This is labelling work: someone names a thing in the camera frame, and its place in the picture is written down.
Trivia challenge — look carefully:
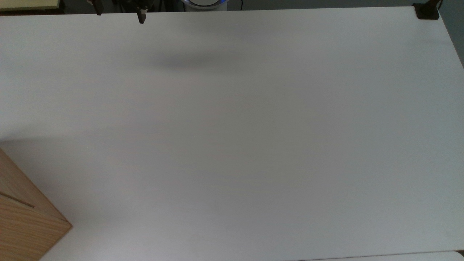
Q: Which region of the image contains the wooden drawer cabinet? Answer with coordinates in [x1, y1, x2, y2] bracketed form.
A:
[0, 148, 73, 261]

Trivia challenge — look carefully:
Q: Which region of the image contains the yellow board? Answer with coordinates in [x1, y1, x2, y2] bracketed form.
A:
[0, 0, 61, 11]

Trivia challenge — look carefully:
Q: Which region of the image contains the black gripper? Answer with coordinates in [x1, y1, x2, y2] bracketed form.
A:
[121, 0, 151, 25]

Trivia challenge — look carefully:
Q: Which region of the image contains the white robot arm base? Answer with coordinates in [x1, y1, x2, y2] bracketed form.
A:
[180, 0, 230, 12]

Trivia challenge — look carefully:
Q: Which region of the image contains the black table clamp mount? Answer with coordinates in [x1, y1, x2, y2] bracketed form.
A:
[413, 0, 443, 20]

